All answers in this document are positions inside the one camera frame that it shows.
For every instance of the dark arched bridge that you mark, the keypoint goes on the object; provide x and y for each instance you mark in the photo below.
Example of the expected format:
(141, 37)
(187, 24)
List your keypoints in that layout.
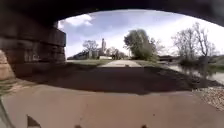
(30, 36)

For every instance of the pale gravel strip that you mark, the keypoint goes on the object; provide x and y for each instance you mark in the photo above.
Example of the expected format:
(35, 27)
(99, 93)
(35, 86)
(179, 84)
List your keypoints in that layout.
(213, 96)

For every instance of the pinkish grey paved path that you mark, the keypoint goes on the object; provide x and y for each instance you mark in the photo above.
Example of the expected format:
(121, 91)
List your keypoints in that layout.
(110, 106)

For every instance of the bare tree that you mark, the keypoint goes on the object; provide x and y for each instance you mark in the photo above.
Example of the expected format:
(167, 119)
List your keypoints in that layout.
(90, 46)

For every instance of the group of bare trees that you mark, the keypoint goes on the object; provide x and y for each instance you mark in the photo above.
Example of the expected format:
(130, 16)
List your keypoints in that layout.
(186, 45)

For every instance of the low building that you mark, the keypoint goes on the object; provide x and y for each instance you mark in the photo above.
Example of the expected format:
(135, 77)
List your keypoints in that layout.
(83, 56)

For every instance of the pale stone bridge pier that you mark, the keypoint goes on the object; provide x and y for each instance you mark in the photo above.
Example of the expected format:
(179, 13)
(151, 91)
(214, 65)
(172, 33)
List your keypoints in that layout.
(4, 68)

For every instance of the grass verge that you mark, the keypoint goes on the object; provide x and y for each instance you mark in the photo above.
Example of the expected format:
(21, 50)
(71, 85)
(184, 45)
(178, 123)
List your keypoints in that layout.
(151, 63)
(86, 62)

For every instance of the tall pale tower building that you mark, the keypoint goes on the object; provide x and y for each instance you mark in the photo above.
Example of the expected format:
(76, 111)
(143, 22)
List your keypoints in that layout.
(103, 46)

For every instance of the large leafy green tree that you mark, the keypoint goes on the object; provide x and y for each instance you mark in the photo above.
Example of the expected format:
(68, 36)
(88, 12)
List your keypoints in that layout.
(138, 45)

